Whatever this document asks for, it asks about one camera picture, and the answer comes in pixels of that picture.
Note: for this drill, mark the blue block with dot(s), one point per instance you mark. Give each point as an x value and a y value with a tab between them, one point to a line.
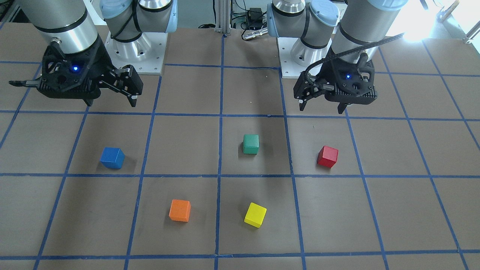
112	158

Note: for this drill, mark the yellow block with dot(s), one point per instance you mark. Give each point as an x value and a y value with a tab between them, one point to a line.
255	215

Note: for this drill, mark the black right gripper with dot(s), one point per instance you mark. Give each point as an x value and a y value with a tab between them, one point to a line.
98	59

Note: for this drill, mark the red block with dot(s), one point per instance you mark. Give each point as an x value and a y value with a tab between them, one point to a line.
327	156

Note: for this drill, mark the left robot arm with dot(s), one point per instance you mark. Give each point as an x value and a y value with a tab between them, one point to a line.
355	36

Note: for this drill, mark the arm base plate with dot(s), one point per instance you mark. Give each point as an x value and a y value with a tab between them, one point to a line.
295	56
146	54

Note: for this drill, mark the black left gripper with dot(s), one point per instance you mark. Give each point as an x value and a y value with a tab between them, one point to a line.
325	73

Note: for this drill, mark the aluminium frame post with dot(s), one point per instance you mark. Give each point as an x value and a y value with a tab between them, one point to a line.
222	12

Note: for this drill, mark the green block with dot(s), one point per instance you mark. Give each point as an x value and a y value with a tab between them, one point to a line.
250	144

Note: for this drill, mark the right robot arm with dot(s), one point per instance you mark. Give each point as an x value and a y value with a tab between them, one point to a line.
69	23

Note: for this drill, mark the orange block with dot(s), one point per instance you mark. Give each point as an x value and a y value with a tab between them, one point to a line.
180	210

